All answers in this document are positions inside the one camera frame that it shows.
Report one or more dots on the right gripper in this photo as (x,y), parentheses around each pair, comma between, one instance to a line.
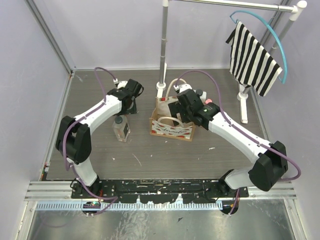
(176,107)

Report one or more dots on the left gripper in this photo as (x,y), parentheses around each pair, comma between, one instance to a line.
(131,107)

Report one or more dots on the white bottle dark cap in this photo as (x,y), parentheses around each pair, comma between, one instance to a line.
(201,94)

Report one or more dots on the pink pump soap bottle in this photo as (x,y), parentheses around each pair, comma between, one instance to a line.
(207,101)

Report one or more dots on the clear square bottle black cap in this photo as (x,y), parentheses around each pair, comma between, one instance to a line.
(121,128)

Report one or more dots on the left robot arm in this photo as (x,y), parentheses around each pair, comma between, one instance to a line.
(74,140)

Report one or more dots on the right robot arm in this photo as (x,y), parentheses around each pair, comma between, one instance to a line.
(268,162)

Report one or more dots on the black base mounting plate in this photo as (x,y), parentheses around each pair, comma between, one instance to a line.
(160,191)

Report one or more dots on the striped black white cloth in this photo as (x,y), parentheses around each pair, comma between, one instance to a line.
(250,64)

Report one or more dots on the blue clothes hanger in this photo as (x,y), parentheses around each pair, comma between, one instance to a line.
(273,33)

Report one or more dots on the white clothes rack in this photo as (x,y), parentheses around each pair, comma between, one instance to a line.
(295,11)

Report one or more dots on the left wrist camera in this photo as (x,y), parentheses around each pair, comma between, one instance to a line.
(119,84)

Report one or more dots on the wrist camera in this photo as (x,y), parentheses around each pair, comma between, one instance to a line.
(182,87)
(119,84)

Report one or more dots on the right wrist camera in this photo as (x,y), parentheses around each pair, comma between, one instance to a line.
(182,87)

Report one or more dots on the aluminium rail frame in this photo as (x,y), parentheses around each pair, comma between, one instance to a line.
(68,195)

